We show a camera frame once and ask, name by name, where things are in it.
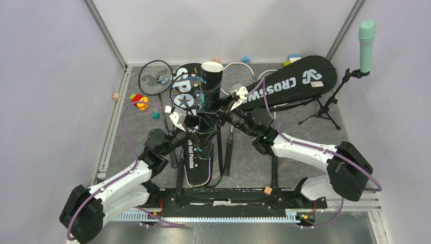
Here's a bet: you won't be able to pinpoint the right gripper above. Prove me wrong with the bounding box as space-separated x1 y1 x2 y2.
198 94 257 138

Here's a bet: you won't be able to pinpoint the black shuttlecock tube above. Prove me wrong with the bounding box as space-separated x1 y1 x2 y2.
197 61 224 159

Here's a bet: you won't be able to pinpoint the black crossway racket bag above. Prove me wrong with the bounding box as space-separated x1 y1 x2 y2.
219 55 337 113

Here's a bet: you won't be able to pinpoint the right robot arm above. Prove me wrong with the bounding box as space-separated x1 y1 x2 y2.
219 107 373 207

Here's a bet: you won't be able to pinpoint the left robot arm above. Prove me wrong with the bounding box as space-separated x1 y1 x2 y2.
59 112 198 243

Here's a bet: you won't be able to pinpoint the teal cube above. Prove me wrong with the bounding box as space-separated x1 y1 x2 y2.
152 112 160 119

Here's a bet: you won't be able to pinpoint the black sport racket bag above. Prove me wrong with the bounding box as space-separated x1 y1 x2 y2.
173 62 213 188

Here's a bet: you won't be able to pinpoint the black white shaft racket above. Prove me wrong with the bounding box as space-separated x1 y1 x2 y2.
258 69 279 188

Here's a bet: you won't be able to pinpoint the red yellow toy blocks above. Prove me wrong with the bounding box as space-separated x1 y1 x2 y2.
130 94 149 110

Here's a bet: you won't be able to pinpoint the small wooden cube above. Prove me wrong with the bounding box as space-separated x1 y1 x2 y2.
264 186 273 196

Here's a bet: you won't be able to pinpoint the green blue blocks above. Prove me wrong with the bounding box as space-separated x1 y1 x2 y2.
282 54 302 67

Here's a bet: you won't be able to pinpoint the black microphone tripod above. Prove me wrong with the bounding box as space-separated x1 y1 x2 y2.
298 68 370 130

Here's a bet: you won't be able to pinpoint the green microphone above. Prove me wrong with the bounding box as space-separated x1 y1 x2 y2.
358 20 376 73

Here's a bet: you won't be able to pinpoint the white frame racket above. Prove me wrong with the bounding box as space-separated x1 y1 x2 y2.
221 62 255 95

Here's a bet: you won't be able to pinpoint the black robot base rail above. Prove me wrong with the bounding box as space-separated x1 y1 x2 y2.
144 188 328 218

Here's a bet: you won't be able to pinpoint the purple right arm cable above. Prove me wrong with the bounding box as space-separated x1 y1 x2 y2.
245 76 383 230

